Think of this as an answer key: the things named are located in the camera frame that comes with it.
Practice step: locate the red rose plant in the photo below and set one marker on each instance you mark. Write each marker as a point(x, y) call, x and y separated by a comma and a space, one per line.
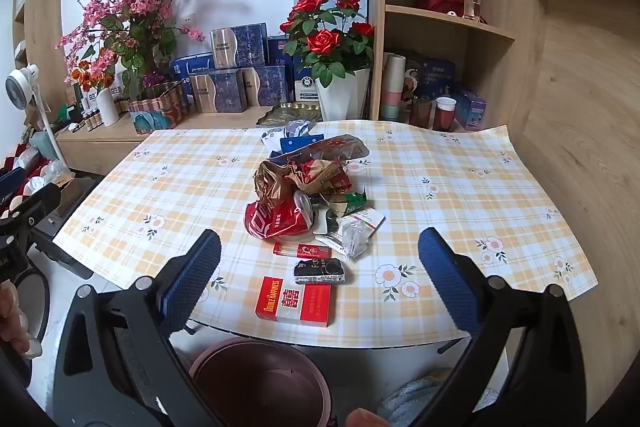
point(320, 42)

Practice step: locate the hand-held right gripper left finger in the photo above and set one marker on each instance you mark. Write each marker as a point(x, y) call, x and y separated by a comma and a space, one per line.
point(195, 277)

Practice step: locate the clear plastic wrapper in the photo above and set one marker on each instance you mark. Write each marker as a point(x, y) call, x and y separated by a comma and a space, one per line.
point(356, 239)

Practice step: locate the dark blue shelf box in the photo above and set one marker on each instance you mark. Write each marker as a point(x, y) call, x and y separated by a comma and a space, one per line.
point(435, 77)

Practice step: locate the red white patterned cloth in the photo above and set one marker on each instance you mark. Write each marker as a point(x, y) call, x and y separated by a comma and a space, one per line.
point(20, 157)

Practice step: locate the brown paper bag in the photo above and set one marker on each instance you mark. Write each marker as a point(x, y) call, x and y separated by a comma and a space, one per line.
point(272, 184)

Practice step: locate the red cigarette pack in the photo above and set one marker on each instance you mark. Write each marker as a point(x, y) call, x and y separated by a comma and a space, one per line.
point(290, 302)

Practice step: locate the blue box with badge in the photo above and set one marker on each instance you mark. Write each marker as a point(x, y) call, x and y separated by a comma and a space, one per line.
point(305, 87)

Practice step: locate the row of small bottles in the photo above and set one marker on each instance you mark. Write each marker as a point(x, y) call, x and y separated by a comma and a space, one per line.
point(92, 117)

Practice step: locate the person's right hand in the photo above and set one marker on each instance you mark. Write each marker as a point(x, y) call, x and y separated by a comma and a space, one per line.
point(365, 419)

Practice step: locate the black small packet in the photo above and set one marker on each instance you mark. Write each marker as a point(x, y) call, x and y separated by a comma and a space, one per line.
point(320, 272)

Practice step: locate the brown round bin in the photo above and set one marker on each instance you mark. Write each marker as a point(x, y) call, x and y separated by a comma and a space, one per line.
point(260, 387)

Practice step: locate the glass bottle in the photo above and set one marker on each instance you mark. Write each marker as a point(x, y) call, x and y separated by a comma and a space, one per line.
point(472, 7)

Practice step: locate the red slim packet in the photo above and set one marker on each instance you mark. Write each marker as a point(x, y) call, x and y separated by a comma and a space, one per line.
point(300, 251)

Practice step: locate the person's left hand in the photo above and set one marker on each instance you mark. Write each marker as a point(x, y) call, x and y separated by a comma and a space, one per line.
point(15, 322)

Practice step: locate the dark glass cup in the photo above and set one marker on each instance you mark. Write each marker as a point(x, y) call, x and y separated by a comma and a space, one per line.
point(420, 114)

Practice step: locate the gold leaf tray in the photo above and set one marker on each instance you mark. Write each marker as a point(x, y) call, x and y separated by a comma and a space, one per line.
point(285, 113)

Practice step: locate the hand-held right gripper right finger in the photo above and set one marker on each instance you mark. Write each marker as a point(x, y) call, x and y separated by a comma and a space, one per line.
point(445, 277)

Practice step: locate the green small packet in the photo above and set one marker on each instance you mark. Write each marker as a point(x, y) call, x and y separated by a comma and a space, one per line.
point(354, 203)

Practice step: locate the wooden shelf unit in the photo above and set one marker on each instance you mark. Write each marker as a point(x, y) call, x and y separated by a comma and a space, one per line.
point(495, 57)

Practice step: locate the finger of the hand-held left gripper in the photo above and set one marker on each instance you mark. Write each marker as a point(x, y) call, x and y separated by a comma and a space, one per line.
point(35, 202)

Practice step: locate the purple small box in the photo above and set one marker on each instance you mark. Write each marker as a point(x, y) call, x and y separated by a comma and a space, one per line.
point(470, 109)

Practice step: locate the blue gold gift box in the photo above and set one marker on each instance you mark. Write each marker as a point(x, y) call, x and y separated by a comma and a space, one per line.
point(240, 47)
point(220, 92)
point(265, 87)

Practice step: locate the crushed red can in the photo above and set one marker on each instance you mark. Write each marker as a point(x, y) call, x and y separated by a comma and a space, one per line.
point(272, 219)

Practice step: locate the red silver wrapper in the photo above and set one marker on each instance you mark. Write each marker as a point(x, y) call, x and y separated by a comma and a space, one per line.
point(340, 149)

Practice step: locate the white fan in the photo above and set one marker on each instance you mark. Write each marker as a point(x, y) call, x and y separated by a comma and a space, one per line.
point(20, 87)

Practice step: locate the blue packet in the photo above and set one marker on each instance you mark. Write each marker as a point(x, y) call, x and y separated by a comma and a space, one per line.
point(300, 143)

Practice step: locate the pink blossom bouquet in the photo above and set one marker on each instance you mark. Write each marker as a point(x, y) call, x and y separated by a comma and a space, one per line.
point(145, 2)

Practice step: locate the patterned flower basket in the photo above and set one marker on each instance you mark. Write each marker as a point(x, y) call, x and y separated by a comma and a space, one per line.
point(160, 117)

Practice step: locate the blue white flat box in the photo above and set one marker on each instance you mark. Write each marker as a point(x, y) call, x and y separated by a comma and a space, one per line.
point(192, 67)

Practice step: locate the stack of pastel cups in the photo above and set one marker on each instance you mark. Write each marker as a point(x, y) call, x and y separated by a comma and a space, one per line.
point(392, 82)

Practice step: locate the dark blue box red label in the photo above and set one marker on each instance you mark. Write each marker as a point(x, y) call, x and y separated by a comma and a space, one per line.
point(280, 54)

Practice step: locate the wooden sideboard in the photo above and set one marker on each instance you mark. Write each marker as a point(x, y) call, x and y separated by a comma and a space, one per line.
point(100, 147)

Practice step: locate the white plant pot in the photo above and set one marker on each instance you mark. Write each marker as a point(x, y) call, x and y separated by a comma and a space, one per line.
point(342, 99)

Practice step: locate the red cup white rim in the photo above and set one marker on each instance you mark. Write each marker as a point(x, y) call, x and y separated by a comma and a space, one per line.
point(444, 117)

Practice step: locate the orange flowers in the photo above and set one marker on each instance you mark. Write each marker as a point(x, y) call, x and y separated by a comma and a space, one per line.
point(92, 79)

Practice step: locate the checked floral tablecloth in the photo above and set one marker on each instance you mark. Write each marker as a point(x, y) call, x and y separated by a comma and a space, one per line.
point(200, 187)

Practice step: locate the white ribbed vase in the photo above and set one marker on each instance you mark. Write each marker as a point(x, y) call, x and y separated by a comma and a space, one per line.
point(107, 109)

